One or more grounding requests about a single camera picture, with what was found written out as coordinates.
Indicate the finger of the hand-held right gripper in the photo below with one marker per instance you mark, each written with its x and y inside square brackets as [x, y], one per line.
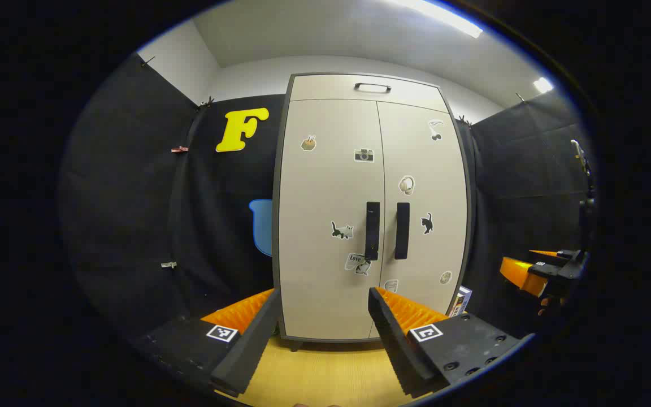
[546, 254]
[520, 274]

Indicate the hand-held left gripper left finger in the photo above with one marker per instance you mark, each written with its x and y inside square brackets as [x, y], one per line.
[246, 350]

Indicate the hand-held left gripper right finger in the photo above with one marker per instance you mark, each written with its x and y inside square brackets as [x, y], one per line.
[396, 345]

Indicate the white cabinet door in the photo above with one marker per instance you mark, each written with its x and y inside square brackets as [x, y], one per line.
[320, 192]
[438, 254]

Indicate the double-door shoe cabinet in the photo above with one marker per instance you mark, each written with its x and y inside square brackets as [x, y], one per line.
[325, 87]

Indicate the small white box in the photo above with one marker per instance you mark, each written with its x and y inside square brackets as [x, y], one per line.
[463, 299]

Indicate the silver clip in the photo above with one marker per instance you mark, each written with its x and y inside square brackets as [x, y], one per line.
[169, 264]

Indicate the small ceiling light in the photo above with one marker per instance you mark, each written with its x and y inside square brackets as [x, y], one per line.
[543, 85]

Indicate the black backdrop cloth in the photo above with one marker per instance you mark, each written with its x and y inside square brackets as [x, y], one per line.
[133, 198]

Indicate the red clip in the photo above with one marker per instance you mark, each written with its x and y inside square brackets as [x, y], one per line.
[179, 149]

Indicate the long ceiling light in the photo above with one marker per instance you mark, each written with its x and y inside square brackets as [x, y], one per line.
[444, 17]

